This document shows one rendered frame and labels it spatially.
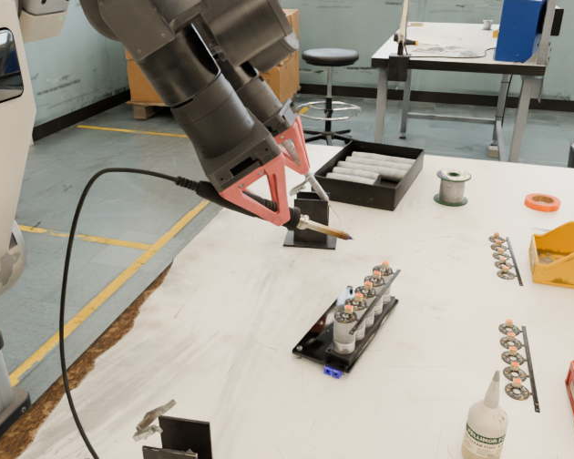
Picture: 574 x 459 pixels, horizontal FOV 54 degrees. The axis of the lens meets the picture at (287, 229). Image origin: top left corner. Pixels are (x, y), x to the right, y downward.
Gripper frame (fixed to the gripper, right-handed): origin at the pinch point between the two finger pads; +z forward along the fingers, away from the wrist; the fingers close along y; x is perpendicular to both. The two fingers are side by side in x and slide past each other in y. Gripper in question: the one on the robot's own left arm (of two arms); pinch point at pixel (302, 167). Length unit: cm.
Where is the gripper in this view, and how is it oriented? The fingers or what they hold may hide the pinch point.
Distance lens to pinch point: 85.8
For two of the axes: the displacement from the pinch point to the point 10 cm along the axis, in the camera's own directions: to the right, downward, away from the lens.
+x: -8.0, 4.8, 3.7
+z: 5.8, 7.7, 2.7
